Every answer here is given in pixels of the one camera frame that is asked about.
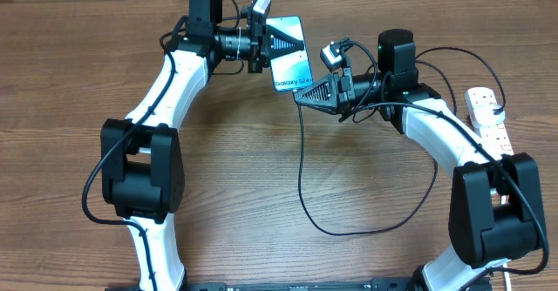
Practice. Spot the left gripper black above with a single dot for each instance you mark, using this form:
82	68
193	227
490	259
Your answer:
264	38

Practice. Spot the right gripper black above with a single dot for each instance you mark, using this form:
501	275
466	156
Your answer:
339	92

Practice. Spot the Galaxy S24 smartphone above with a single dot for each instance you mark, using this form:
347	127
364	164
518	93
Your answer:
290	72

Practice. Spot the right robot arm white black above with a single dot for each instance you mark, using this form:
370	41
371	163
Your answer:
496	212

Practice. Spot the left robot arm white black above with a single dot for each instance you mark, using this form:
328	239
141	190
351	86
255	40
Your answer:
139	180

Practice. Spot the white charger plug adapter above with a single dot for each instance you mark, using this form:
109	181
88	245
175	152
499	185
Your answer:
487	115

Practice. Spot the white power strip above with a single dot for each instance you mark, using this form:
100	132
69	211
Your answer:
481	104

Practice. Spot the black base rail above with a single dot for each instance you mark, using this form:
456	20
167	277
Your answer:
376	284

